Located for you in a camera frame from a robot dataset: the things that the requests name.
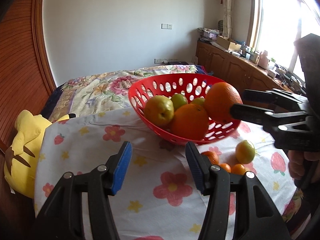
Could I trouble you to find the wooden sideboard cabinet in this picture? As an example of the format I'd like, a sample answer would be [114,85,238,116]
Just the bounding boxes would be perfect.
[195,41,292,93]

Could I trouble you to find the small smooth tangerine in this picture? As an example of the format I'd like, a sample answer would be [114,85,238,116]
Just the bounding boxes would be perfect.
[231,164,247,176]
[219,163,232,173]

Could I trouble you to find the yellow-green fruit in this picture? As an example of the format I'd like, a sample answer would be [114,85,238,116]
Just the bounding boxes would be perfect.
[190,98,205,107]

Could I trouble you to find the yellow pear-like fruit back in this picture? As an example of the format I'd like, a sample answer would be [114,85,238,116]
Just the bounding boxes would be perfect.
[144,95,175,127]

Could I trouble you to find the mandarin with rough skin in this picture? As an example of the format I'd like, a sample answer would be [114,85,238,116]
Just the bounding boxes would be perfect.
[201,151,219,165]

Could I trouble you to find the wooden louvered wardrobe door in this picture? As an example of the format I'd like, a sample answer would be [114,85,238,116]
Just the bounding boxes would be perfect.
[1,0,56,145]

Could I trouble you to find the patterned window curtain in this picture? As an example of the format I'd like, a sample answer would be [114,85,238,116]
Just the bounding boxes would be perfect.
[222,0,234,38]

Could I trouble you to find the yellow plush toy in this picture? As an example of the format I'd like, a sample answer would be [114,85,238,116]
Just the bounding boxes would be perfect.
[3,109,77,199]

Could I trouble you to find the wall power outlet strip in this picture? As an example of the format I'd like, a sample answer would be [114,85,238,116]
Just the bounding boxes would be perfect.
[154,59,178,64]

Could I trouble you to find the wooden window frame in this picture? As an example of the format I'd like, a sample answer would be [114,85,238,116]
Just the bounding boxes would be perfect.
[246,0,306,75]

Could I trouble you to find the red perforated plastic basket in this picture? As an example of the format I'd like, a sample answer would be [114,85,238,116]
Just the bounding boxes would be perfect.
[128,73,242,145]

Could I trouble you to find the green apple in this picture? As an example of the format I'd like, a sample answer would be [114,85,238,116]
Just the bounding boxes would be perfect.
[171,94,188,110]

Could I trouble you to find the large orange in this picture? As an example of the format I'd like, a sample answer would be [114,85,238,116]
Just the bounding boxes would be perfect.
[203,82,242,124]
[170,104,209,141]

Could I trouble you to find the floral bed quilt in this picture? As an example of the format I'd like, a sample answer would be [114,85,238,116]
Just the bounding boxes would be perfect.
[41,64,207,122]

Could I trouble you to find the white wall switch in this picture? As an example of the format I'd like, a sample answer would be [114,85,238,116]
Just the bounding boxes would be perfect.
[161,23,172,30]

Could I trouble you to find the person's right hand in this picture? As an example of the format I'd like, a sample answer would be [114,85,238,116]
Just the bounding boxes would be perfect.
[288,150,319,180]

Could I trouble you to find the green-yellow apple back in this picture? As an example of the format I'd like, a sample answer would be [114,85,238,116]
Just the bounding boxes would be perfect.
[235,140,255,164]

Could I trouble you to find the pink white bottle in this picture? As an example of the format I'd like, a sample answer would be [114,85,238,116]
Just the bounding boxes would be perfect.
[258,50,269,69]

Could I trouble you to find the cardboard box on cabinet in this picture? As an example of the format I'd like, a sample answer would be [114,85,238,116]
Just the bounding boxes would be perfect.
[216,36,241,51]

